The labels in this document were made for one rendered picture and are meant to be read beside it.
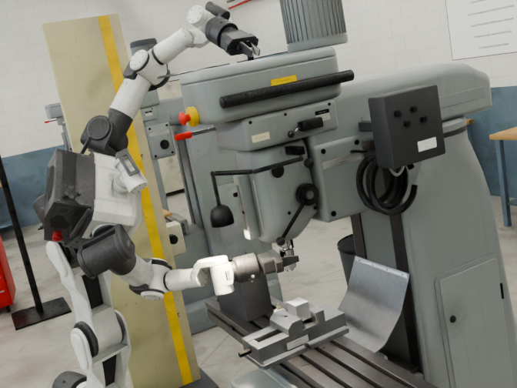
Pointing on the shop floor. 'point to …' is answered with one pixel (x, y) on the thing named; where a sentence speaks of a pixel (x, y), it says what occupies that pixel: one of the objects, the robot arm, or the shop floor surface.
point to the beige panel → (171, 344)
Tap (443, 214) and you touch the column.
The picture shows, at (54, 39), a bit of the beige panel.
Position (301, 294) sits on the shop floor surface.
